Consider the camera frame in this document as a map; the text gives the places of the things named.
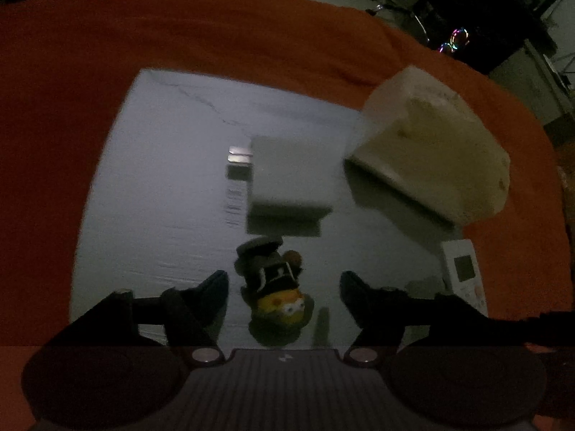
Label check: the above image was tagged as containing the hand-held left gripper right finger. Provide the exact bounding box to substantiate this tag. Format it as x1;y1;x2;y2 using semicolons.
340;270;526;364

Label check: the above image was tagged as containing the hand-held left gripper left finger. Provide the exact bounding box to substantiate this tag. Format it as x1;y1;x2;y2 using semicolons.
49;270;230;363

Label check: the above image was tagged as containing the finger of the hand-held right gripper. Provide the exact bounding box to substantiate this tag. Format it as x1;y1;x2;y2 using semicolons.
489;314;545;347

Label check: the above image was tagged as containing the toy figurine with black outfit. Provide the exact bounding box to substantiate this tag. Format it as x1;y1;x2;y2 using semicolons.
234;235;316;331

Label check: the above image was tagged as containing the white remote control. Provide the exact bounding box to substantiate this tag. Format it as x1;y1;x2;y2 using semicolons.
440;238;489;318

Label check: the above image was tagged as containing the white charger block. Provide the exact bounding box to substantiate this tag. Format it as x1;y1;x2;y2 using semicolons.
226;135;336;238

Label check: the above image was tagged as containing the grey mat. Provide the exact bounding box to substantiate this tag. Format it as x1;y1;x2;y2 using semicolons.
69;68;464;351

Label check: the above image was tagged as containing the orange blanket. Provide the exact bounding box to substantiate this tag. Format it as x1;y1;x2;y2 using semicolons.
0;0;567;431

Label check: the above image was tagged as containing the computer case with coloured lights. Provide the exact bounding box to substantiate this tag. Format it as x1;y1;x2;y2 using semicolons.
430;8;527;75

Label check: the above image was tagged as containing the office chair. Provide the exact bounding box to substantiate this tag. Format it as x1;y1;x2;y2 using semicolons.
365;0;432;44

